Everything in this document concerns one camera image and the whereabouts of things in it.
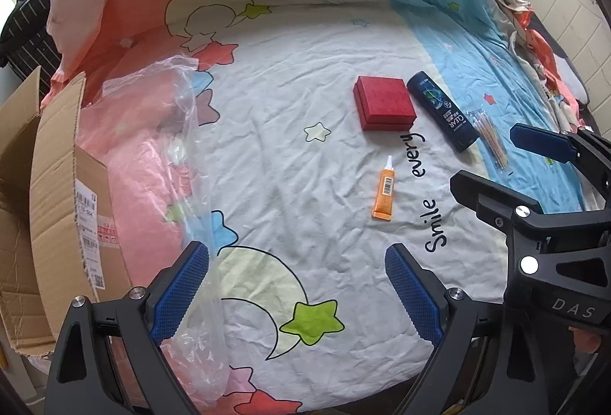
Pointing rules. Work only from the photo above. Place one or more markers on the orange white printed cloth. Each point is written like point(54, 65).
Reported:
point(544, 56)

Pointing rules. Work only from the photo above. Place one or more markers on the orange tube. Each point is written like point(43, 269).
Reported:
point(384, 195)

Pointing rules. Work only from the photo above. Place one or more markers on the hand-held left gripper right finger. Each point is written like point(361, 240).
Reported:
point(410, 291)

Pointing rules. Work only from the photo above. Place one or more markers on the dark blue shampoo bottle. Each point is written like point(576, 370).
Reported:
point(441, 109)

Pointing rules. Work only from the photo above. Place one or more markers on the brown cardboard box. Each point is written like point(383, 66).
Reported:
point(52, 205)

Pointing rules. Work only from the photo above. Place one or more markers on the red square gift box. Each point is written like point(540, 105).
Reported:
point(384, 102)

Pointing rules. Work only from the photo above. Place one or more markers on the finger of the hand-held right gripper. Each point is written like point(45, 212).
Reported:
point(539, 142)
point(482, 193)

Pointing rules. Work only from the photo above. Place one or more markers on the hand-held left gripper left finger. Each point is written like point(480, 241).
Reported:
point(181, 291)

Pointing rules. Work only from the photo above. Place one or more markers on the clear plastic bag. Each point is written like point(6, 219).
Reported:
point(157, 109)

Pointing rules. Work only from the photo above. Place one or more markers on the black striped suitcase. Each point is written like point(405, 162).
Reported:
point(28, 37)

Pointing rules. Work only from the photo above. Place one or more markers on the clear packet of cotton swabs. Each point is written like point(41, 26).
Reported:
point(487, 135)

